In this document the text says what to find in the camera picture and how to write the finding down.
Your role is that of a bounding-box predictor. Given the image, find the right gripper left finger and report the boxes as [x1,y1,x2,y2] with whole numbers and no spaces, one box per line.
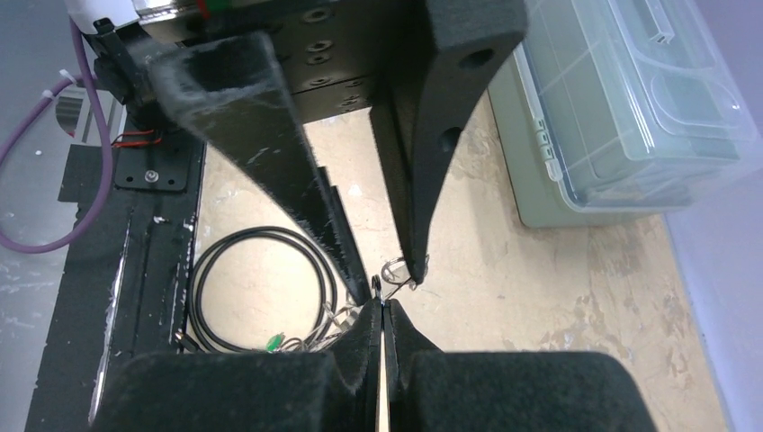
[90,299,382,431]

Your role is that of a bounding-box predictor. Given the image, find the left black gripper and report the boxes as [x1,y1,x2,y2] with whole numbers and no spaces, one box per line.
[89,1,529,305]

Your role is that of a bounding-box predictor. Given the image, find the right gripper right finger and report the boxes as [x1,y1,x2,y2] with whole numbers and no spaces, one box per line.
[384,301,656,431]

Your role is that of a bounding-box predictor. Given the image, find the green key tag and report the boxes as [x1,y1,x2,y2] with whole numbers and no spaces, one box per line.
[265,333,285,352]

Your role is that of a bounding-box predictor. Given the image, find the clear green plastic storage box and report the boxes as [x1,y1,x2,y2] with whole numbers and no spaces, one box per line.
[489,1,762,229]

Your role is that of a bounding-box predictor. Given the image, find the black coiled cable loop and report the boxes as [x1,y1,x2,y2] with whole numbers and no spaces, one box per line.
[175,225,340,356]

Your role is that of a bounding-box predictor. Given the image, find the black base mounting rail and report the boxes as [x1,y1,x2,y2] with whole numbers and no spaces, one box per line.
[25,130,205,431]

